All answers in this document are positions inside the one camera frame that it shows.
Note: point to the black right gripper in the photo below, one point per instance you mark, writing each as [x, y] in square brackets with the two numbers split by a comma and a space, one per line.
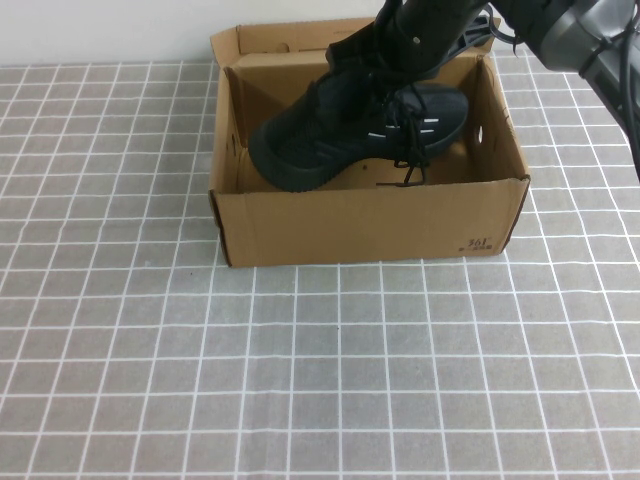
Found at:
[430, 30]

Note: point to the black sneaker with white stripes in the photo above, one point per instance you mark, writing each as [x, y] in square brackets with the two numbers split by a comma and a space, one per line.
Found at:
[310, 135]

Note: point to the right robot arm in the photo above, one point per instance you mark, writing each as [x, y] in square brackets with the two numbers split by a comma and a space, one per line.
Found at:
[565, 30]

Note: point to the brown cardboard shoe box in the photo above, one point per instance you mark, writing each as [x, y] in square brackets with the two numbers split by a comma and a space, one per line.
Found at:
[360, 225]

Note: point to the grey white-grid tablecloth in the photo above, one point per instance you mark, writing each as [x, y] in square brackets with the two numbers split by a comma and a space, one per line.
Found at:
[320, 370]

